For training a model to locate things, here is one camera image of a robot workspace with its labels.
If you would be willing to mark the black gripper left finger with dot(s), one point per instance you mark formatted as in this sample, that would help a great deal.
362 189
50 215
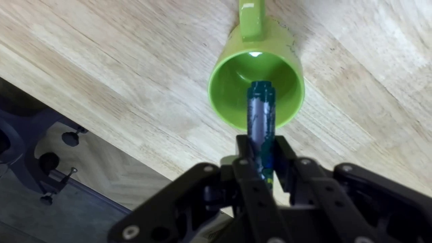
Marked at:
251 193

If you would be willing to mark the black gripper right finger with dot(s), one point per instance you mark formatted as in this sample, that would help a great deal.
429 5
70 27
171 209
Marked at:
319 193

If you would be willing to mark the green marker pen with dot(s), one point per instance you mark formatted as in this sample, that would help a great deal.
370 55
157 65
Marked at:
260 112

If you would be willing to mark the yellow-green mug cup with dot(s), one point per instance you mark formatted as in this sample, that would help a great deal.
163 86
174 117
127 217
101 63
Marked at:
233 89

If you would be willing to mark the black floor stand foot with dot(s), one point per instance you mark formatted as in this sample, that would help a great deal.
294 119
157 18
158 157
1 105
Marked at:
27 135

